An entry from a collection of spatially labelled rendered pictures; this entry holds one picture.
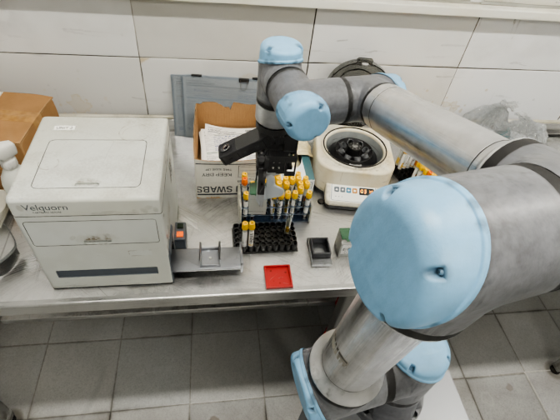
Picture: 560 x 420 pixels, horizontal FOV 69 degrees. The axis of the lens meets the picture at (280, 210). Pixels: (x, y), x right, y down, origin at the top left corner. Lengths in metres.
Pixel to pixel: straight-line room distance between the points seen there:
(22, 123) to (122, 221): 0.52
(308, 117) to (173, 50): 0.79
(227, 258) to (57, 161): 0.44
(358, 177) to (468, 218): 0.93
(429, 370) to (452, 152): 0.36
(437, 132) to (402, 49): 0.95
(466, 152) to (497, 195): 0.16
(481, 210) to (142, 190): 0.66
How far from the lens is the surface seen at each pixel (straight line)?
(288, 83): 0.67
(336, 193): 1.23
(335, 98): 0.67
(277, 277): 1.06
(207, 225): 1.17
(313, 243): 1.13
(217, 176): 1.18
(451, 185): 0.33
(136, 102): 1.46
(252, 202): 0.93
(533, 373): 2.33
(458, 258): 0.31
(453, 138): 0.52
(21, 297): 1.14
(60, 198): 0.87
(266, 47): 0.72
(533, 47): 1.70
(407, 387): 0.74
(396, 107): 0.61
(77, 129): 1.03
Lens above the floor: 1.75
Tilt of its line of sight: 46 degrees down
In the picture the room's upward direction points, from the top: 8 degrees clockwise
